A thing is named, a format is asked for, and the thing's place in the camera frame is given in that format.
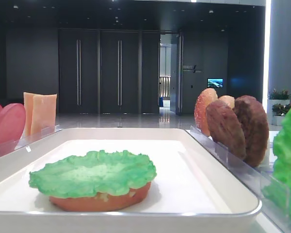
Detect bottom bun slice on tray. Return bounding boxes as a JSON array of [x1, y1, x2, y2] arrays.
[[49, 182, 151, 212]]

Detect clear acrylic holder left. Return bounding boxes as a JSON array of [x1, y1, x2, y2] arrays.
[[0, 125, 61, 157]]

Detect brown meat patty front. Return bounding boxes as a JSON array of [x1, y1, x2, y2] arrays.
[[206, 100, 246, 160]]

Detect brown meat patty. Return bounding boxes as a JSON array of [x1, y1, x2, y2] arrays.
[[234, 95, 269, 167], [206, 100, 246, 160]]

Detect green lettuce leaf on tray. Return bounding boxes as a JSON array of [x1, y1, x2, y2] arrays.
[[29, 150, 157, 199]]

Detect clear acrylic holder right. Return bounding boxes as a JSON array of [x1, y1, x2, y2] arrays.
[[188, 126, 291, 233]]

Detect brown meat patty back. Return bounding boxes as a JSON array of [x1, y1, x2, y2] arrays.
[[234, 95, 269, 167]]

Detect clear acrylic holder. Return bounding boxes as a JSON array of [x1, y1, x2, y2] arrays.
[[0, 125, 61, 157], [188, 126, 291, 233]]

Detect potted plants on stand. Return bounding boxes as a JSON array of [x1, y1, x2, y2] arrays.
[[267, 89, 291, 126]]

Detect bun slice behind patties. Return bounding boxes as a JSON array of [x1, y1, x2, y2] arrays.
[[218, 95, 235, 109]]

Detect sesame bun top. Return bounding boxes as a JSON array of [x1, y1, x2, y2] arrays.
[[194, 88, 218, 136]]

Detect orange cheese slice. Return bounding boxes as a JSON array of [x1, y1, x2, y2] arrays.
[[23, 92, 41, 136], [31, 94, 57, 135]]

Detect orange cheese slice front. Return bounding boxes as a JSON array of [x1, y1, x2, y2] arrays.
[[31, 94, 57, 135]]

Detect orange cheese slice back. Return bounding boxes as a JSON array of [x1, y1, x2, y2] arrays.
[[23, 92, 41, 136]]

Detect white rectangular tray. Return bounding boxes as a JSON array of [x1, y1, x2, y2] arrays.
[[0, 128, 262, 233]]

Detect green lettuce leaf standing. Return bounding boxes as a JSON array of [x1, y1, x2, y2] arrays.
[[262, 109, 291, 218]]

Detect small wall screen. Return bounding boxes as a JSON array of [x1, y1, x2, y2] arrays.
[[207, 78, 224, 88]]

